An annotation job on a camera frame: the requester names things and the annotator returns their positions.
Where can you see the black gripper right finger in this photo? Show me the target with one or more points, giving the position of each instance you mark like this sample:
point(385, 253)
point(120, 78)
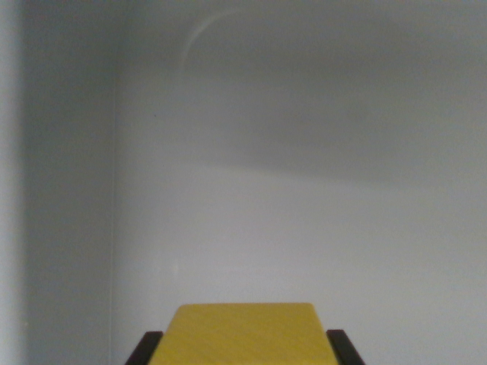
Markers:
point(344, 348)

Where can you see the white plastic bin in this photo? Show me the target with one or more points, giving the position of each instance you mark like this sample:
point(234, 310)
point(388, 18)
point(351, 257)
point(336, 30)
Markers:
point(266, 152)

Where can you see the yellow cube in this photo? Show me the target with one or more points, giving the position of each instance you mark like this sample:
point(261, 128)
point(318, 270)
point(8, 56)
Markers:
point(243, 336)

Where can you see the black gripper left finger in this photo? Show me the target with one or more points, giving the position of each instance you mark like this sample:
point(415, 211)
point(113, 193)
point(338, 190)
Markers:
point(146, 348)

